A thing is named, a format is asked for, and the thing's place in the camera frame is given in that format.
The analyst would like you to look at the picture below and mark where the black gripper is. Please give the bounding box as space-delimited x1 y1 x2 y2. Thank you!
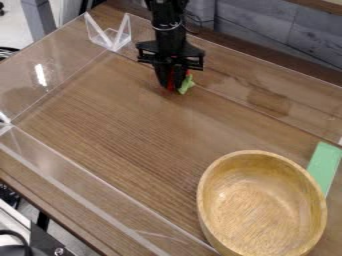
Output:
137 27 205 89

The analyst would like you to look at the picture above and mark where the red plush strawberry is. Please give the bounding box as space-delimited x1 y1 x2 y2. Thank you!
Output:
168 71 196 95

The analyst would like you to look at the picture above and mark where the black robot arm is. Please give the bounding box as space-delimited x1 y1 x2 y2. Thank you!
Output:
137 0 206 95

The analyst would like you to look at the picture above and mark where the wooden bowl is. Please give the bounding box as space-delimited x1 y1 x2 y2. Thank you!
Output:
197 150 328 256

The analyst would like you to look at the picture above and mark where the clear acrylic corner bracket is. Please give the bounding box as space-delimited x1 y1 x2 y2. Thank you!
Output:
85 12 133 52

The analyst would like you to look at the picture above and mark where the clear acrylic enclosure wall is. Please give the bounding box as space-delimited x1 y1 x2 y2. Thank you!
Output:
0 19 342 256

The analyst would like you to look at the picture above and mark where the black metal bracket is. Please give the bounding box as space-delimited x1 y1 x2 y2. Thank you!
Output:
30 224 77 256

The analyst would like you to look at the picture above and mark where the black cable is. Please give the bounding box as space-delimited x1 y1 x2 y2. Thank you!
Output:
0 228 33 256

